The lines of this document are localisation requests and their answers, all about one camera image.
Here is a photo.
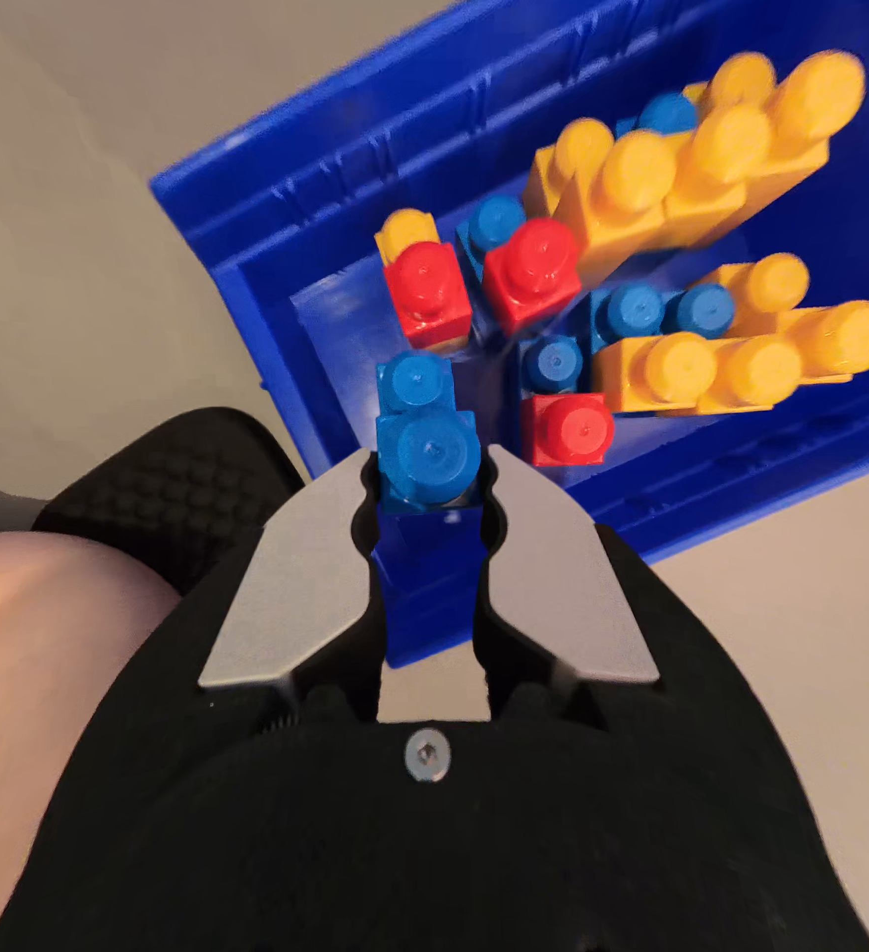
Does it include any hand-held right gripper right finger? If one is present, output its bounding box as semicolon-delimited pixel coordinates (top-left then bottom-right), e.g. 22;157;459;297
473;445;660;696

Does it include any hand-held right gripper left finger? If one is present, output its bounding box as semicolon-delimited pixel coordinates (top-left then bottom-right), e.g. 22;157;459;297
198;448;389;704

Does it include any blue plastic bin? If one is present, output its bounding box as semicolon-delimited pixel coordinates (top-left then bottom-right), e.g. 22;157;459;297
148;0;869;670

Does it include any person's right forearm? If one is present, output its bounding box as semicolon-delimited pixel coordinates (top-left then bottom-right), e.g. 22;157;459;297
0;532;182;952

